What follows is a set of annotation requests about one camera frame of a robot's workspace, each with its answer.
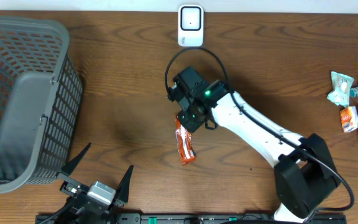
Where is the red Top candy bar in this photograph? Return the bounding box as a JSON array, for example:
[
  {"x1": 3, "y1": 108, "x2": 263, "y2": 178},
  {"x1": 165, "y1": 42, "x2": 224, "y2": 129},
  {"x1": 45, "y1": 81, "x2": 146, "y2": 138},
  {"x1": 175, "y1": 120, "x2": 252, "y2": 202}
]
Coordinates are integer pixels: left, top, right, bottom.
[{"x1": 175, "y1": 116, "x2": 196, "y2": 166}]

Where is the orange small carton box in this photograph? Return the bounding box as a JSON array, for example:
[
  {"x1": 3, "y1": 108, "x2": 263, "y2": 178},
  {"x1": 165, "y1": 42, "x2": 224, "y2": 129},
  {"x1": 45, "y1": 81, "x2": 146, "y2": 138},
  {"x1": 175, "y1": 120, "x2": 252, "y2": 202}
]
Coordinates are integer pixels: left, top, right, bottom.
[{"x1": 340, "y1": 106, "x2": 358, "y2": 133}]

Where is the white barcode scanner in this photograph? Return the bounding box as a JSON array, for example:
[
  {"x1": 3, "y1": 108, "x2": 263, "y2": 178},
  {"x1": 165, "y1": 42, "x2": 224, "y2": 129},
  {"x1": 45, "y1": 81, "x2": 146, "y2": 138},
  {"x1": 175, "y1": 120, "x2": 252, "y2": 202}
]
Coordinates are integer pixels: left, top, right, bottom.
[{"x1": 178, "y1": 4, "x2": 204, "y2": 47}]

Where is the grey plastic shopping basket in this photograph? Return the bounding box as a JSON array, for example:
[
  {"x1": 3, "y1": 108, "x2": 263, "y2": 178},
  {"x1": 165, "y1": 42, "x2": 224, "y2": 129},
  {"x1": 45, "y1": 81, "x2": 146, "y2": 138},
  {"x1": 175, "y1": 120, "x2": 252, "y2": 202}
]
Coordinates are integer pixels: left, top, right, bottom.
[{"x1": 0, "y1": 16, "x2": 83, "y2": 194}]

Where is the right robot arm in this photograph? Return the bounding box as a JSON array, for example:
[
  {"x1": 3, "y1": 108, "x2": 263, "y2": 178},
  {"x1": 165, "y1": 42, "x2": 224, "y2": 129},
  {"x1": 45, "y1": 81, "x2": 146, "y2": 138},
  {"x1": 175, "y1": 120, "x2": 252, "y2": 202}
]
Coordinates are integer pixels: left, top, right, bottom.
[{"x1": 168, "y1": 80, "x2": 342, "y2": 223}]

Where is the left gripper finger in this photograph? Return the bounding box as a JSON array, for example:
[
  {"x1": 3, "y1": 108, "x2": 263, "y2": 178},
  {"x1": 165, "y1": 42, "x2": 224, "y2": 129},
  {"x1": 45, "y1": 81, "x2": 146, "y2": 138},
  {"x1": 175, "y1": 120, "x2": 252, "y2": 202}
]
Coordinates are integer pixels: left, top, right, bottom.
[
  {"x1": 60, "y1": 142, "x2": 91, "y2": 176},
  {"x1": 114, "y1": 165, "x2": 134, "y2": 207}
]

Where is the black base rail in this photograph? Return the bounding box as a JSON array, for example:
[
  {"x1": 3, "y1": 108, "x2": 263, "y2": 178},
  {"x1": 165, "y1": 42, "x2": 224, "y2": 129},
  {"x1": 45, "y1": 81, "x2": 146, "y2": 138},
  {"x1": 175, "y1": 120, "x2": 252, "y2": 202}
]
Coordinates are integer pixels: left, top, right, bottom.
[{"x1": 35, "y1": 212, "x2": 347, "y2": 224}]

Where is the light blue snack pouch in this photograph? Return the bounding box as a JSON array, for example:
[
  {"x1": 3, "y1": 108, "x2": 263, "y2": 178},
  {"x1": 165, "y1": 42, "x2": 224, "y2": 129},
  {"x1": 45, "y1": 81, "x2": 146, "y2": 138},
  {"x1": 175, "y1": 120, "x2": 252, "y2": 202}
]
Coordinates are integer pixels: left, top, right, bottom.
[{"x1": 327, "y1": 71, "x2": 354, "y2": 108}]

